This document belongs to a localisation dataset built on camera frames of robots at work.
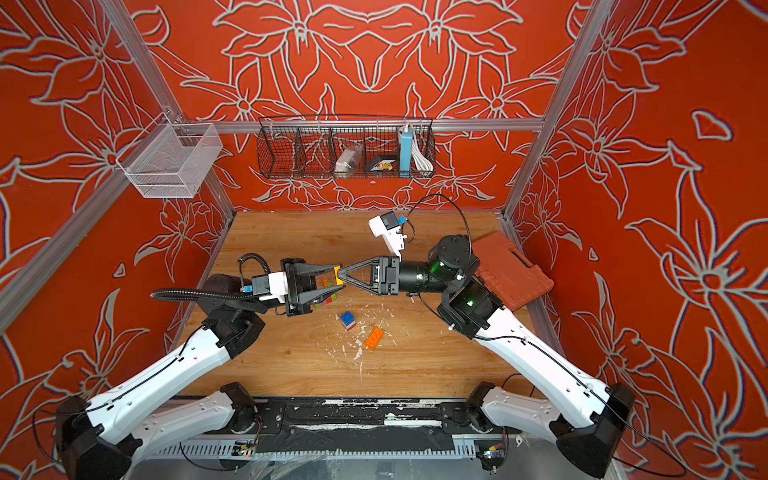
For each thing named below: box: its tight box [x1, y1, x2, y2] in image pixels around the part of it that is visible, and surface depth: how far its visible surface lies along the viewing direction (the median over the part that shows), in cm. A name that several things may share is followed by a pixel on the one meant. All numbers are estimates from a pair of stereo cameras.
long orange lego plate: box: [365, 327, 385, 350], surface depth 89 cm
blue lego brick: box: [340, 310, 357, 331], surface depth 87 cm
